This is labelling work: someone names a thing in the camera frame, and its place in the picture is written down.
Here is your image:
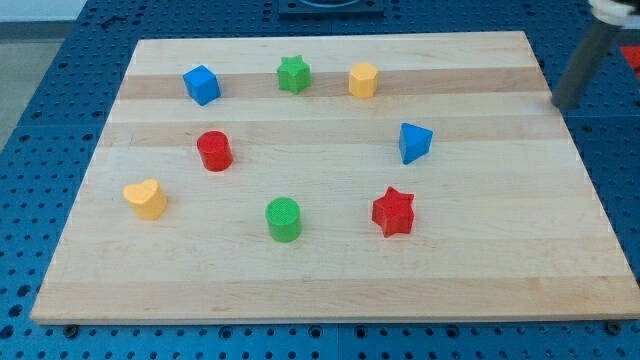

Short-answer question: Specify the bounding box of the red star block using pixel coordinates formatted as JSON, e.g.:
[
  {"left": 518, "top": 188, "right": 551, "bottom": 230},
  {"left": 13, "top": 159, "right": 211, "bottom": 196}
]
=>
[{"left": 371, "top": 186, "right": 415, "bottom": 238}]

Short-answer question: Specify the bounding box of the green star block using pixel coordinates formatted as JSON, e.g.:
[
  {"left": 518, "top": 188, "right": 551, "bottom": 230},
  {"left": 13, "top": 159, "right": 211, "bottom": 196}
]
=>
[{"left": 277, "top": 55, "right": 312, "bottom": 94}]

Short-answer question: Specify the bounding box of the green cylinder block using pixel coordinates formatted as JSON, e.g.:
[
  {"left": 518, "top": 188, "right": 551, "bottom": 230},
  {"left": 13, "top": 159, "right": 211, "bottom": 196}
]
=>
[{"left": 265, "top": 197, "right": 302, "bottom": 243}]

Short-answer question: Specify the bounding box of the wooden board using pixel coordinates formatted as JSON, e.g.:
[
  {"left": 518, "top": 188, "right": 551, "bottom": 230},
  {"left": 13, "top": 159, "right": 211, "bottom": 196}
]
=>
[{"left": 31, "top": 31, "right": 639, "bottom": 325}]

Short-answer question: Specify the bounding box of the blue triangle block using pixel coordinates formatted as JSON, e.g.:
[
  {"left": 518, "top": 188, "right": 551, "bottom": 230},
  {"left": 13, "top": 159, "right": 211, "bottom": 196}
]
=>
[{"left": 399, "top": 123, "right": 434, "bottom": 165}]

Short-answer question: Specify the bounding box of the yellow hexagon block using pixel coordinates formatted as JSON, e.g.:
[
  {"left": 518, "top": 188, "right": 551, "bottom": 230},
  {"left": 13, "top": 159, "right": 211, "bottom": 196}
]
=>
[{"left": 349, "top": 62, "right": 378, "bottom": 99}]

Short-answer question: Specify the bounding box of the red cylinder block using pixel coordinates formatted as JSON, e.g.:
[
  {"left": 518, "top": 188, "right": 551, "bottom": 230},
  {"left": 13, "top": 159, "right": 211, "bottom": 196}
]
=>
[{"left": 196, "top": 131, "right": 233, "bottom": 172}]

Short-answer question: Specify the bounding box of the blue cube block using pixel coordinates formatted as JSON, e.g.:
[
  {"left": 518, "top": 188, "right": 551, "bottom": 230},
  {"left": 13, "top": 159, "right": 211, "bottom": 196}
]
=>
[{"left": 183, "top": 65, "right": 221, "bottom": 106}]

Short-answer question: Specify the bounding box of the yellow heart block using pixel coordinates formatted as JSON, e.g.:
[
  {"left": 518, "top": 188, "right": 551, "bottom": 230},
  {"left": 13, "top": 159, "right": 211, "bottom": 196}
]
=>
[{"left": 122, "top": 178, "right": 168, "bottom": 221}]

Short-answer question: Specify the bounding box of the grey robot pointer rod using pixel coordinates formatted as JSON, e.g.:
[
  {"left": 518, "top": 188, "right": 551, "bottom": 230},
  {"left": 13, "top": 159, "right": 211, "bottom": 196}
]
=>
[{"left": 551, "top": 19, "right": 621, "bottom": 111}]

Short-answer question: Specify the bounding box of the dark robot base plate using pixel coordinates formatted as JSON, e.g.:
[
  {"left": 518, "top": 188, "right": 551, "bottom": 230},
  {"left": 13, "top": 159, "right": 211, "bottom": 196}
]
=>
[{"left": 276, "top": 0, "right": 384, "bottom": 17}]

